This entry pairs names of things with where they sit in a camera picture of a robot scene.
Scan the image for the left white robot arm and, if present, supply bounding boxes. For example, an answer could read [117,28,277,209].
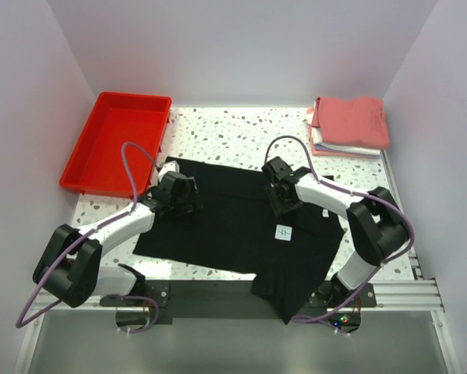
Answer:
[33,171,202,308]

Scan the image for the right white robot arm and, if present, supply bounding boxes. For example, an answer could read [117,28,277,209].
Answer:
[262,157,414,306]

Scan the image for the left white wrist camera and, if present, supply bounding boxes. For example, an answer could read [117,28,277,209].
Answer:
[157,161,179,182]

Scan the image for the pink folded t shirt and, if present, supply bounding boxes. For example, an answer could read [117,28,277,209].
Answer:
[311,97,390,150]

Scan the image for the black t shirt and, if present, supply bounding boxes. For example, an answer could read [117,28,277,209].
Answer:
[133,158,344,323]

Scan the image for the red plastic tray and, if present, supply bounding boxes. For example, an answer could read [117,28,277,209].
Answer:
[59,92,172,198]

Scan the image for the lavender folded t shirt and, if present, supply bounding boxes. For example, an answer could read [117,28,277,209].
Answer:
[314,143,380,157]

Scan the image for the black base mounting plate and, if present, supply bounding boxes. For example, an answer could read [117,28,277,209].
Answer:
[99,280,377,331]

